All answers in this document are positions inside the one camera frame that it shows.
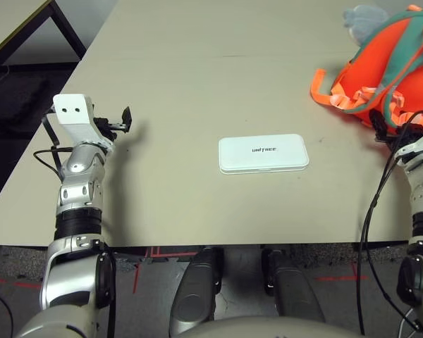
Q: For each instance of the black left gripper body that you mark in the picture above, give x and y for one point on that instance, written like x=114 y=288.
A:
x=107 y=126

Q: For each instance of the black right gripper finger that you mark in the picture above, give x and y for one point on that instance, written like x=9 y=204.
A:
x=378 y=121

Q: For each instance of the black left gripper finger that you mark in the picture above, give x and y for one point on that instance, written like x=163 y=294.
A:
x=127 y=119

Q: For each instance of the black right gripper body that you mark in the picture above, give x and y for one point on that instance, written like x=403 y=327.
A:
x=402 y=132

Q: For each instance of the orange and green backpack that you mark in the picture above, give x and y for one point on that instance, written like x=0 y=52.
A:
x=373 y=53

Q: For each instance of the white plastic pencil case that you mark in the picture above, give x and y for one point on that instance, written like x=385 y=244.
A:
x=264 y=158

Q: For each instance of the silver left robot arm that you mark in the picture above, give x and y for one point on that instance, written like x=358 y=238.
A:
x=79 y=176

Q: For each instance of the dark grey left robot leg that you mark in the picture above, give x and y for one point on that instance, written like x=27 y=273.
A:
x=194 y=292

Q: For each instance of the dark grey robot leg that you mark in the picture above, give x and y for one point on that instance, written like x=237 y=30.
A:
x=292 y=288
x=194 y=292

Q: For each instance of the dark grey right robot leg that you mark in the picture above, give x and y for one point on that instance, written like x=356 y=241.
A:
x=292 y=288

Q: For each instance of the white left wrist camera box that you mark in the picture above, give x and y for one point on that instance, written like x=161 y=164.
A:
x=74 y=112

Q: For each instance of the beige side table black frame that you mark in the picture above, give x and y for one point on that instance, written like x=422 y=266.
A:
x=21 y=24

